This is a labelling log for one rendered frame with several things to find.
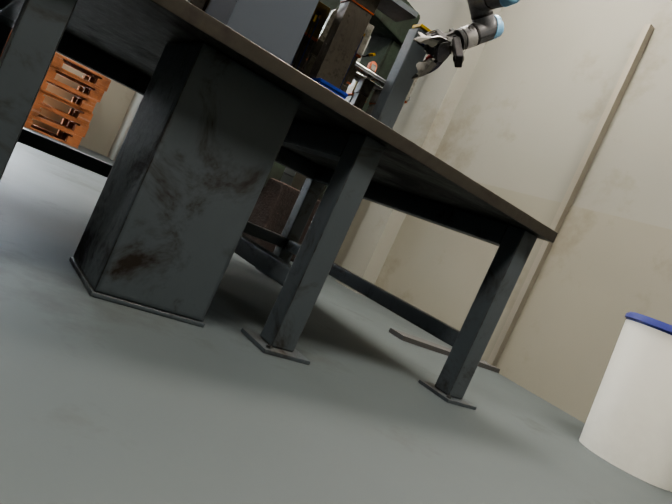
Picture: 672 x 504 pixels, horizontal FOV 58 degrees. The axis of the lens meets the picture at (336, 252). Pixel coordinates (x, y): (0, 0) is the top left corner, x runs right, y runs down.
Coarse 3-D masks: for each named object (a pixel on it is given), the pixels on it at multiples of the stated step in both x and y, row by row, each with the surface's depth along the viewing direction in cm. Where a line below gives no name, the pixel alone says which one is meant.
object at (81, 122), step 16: (48, 80) 663; (80, 80) 680; (96, 80) 692; (80, 96) 699; (96, 96) 693; (32, 112) 662; (64, 112) 722; (80, 112) 709; (32, 128) 666; (64, 128) 684; (80, 128) 693
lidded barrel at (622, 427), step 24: (624, 336) 249; (648, 336) 237; (624, 360) 243; (648, 360) 234; (600, 384) 258; (624, 384) 239; (648, 384) 233; (600, 408) 247; (624, 408) 237; (648, 408) 231; (600, 432) 242; (624, 432) 235; (648, 432) 230; (600, 456) 239; (624, 456) 233; (648, 456) 230; (648, 480) 230
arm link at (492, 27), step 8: (488, 16) 204; (496, 16) 206; (472, 24) 205; (480, 24) 204; (488, 24) 204; (496, 24) 205; (480, 32) 204; (488, 32) 205; (496, 32) 206; (480, 40) 206; (488, 40) 208
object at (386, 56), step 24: (336, 0) 456; (384, 24) 488; (408, 24) 507; (384, 48) 511; (384, 72) 515; (264, 192) 461; (288, 192) 458; (264, 216) 455; (288, 216) 467; (312, 216) 487
